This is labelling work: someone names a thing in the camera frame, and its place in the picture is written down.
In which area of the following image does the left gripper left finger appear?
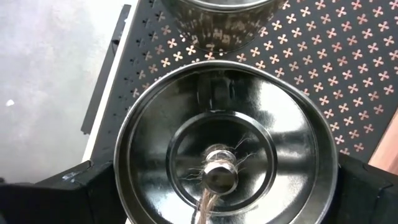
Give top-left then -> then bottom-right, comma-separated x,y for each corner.
0,159 -> 129,224

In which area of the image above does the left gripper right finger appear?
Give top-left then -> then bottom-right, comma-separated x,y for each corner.
322,153 -> 398,224

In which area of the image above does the printed metal tin candle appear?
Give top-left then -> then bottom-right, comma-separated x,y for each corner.
113,59 -> 340,224
160,0 -> 287,53

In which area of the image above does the black perforated metal shelf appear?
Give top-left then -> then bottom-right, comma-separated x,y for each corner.
82,0 -> 398,175

